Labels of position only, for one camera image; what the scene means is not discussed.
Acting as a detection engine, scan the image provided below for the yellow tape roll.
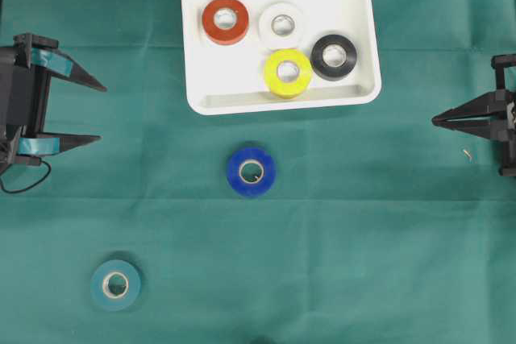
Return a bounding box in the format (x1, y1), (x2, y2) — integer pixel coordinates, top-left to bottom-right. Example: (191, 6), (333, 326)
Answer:
(264, 49), (313, 98)

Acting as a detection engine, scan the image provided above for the white rectangular plastic tray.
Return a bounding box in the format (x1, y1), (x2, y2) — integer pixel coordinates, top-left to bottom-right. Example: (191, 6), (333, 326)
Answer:
(181, 0), (381, 115)

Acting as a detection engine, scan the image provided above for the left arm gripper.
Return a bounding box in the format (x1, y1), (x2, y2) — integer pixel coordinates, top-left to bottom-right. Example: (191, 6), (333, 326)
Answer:
(1, 33), (107, 172)

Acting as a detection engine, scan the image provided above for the teal tape roll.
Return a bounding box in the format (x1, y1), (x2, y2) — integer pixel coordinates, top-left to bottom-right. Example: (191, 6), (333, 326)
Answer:
(90, 259), (141, 312)

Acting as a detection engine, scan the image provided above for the red tape roll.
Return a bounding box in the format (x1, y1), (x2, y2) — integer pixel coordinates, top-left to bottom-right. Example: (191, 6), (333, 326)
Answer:
(202, 0), (249, 45)

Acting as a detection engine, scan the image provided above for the white tape roll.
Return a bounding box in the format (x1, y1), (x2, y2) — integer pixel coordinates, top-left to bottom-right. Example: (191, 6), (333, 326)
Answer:
(259, 2), (306, 50)

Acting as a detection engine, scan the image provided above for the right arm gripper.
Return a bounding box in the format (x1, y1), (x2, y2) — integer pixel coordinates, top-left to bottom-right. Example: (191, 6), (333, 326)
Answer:
(432, 54), (515, 177)

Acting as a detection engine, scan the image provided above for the green table cloth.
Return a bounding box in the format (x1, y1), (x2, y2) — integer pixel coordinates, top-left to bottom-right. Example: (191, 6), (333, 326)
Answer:
(1, 0), (515, 343)

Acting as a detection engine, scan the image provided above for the black tape roll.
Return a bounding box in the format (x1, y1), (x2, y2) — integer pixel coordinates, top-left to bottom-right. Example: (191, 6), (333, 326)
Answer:
(310, 34), (358, 81)

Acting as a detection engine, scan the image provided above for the blue tape roll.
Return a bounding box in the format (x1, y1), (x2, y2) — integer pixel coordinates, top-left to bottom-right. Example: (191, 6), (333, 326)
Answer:
(227, 147), (277, 197)

